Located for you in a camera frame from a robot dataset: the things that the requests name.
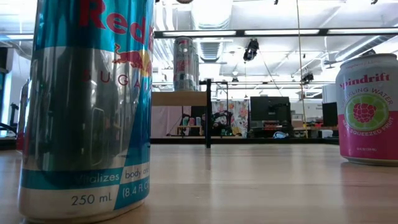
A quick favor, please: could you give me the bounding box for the small black monitor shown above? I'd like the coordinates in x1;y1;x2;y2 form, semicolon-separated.
322;101;338;128

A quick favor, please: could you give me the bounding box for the floral curtain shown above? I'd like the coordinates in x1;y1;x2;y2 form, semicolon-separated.
211;99;250;138

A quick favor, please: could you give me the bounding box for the Spindrift sparkling water can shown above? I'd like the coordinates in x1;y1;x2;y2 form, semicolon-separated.
16;79;31;152
335;52;398;167

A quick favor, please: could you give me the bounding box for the wooden shelf with black sides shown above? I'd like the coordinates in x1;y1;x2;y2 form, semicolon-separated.
151;78;213;149

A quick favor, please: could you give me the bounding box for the large black monitor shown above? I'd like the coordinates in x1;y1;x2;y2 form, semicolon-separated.
249;95;292;131

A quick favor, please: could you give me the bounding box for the small wooden rack with cans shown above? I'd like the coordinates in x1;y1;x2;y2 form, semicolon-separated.
175;115;203;137

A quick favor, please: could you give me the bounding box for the silver ventilation duct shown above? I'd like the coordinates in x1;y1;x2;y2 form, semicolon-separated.
190;0;233;63

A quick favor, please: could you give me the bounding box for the black aluminium table frame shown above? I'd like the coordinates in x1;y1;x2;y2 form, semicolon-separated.
0;136;340;151

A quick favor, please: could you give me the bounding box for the thin hanging cable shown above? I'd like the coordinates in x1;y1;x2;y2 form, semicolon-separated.
295;0;309;138

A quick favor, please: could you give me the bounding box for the linear ceiling light strip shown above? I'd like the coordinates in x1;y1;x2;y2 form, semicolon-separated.
0;27;398;42

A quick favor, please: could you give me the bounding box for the black ceiling spotlight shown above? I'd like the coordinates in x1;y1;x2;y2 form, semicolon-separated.
300;72;315;85
242;38;261;62

